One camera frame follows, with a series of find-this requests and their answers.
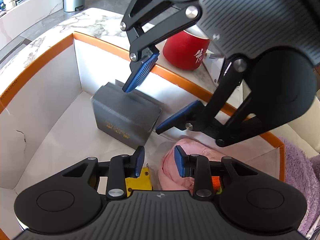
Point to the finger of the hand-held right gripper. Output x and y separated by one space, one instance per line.
141 73
180 116

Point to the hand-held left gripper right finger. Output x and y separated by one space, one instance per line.
180 162

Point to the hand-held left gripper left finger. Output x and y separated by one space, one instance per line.
139 162

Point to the pink cloth pouch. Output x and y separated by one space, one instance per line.
170 172

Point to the yellow plastic case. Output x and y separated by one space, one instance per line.
140 183

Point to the dark grey box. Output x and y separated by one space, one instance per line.
122 115

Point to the orange cardboard box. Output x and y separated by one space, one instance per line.
50 100

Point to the red mug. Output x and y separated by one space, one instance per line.
182 52

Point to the purple fluffy blanket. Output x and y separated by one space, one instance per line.
300 170

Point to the marble television console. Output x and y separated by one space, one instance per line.
32 7

